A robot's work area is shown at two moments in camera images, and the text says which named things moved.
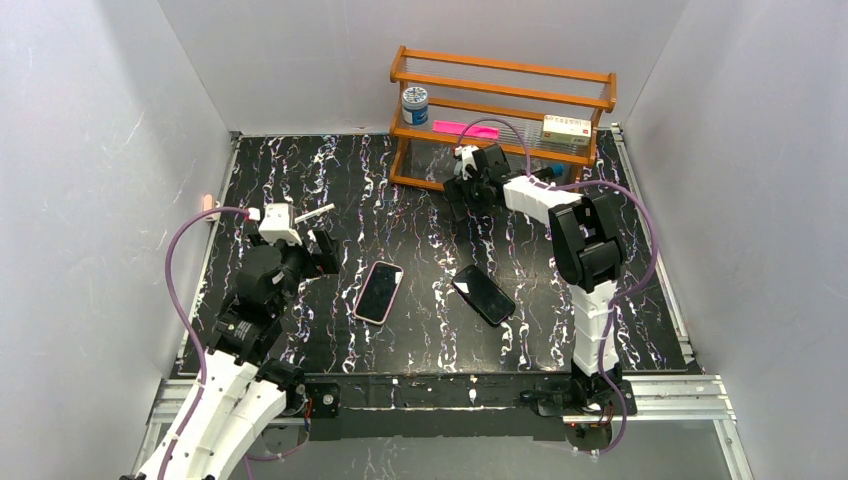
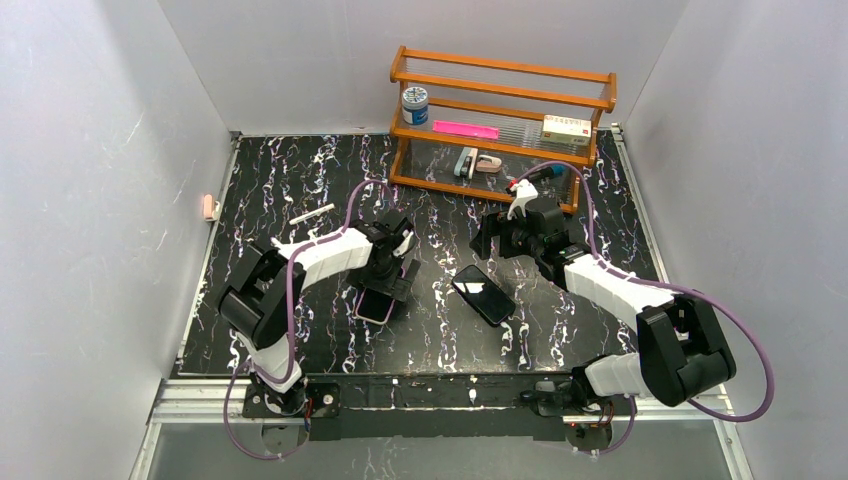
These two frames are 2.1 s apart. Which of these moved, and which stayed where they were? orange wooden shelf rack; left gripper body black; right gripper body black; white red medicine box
Moved: right gripper body black; left gripper body black
Stayed: white red medicine box; orange wooden shelf rack
